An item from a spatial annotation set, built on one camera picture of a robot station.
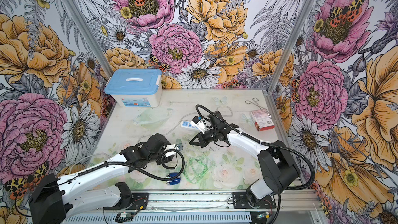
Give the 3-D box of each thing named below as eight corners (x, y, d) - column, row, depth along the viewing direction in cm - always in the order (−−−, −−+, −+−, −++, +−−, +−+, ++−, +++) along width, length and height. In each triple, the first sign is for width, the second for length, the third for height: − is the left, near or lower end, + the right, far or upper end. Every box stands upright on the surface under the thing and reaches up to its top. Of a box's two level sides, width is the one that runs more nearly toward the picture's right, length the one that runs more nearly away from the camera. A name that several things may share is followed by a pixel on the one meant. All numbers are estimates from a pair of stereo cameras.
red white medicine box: (257, 132, 100) (259, 128, 97) (249, 114, 109) (251, 110, 106) (273, 129, 102) (275, 125, 98) (264, 112, 111) (266, 108, 107)
